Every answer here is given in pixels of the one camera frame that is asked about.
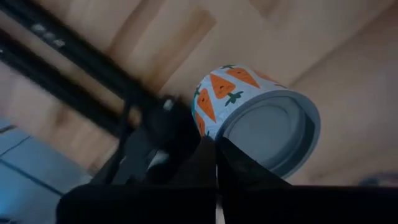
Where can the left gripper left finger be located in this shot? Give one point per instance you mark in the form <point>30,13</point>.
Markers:
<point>174,202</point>

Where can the black aluminium table frame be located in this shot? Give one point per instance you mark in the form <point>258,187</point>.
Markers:
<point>77,53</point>

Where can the carrot print can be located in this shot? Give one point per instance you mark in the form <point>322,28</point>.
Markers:
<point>264,130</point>

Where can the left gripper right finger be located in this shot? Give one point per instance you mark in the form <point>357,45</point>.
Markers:
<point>280,205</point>

